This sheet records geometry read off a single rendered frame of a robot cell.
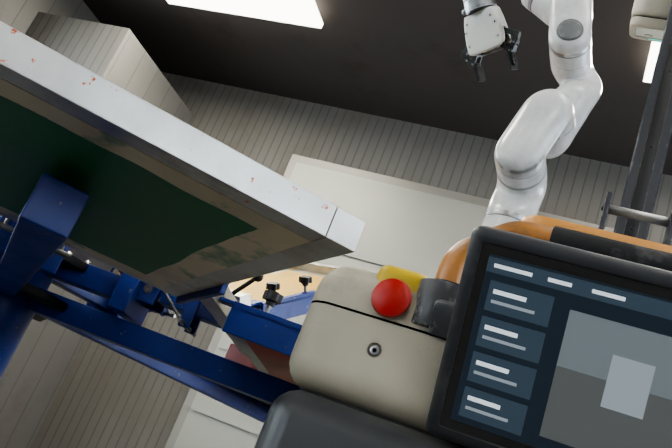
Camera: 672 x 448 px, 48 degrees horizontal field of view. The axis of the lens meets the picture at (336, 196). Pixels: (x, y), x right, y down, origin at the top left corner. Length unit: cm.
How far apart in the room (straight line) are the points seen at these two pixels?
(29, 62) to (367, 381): 43
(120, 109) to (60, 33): 513
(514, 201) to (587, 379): 90
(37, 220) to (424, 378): 50
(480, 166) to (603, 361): 505
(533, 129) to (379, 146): 439
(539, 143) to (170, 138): 85
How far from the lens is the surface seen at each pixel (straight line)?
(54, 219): 95
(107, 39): 564
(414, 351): 67
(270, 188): 79
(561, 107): 150
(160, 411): 559
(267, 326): 164
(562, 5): 166
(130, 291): 197
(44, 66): 77
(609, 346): 61
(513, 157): 144
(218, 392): 271
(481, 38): 189
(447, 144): 574
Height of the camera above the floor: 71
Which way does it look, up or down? 20 degrees up
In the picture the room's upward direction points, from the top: 22 degrees clockwise
